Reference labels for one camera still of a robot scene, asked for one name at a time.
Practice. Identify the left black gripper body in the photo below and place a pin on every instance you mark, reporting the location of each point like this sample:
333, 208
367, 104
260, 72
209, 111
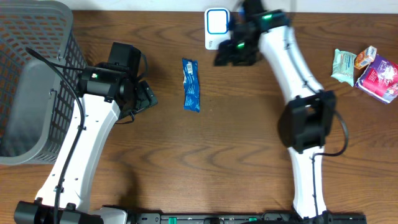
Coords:
145, 97

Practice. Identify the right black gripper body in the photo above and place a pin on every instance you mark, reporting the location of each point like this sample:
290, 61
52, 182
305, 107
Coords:
233, 57

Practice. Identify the blue snack bar wrapper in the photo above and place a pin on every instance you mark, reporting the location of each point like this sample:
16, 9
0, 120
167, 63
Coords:
191, 85

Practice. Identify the teal wet wipes packet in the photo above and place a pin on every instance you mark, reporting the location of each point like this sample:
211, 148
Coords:
343, 66

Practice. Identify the orange tissue packet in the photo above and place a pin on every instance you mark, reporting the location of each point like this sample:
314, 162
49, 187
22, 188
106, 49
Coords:
365, 57

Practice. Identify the red purple snack packet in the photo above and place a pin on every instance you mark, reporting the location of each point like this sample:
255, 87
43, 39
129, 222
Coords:
379, 80

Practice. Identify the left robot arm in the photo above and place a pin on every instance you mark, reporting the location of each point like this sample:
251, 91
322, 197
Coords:
105, 97

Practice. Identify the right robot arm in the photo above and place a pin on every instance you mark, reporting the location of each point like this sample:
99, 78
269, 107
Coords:
309, 109

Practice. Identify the grey plastic mesh basket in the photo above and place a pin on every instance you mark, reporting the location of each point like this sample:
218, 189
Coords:
36, 105

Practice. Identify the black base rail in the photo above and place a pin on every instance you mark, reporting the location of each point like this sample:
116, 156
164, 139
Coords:
265, 218

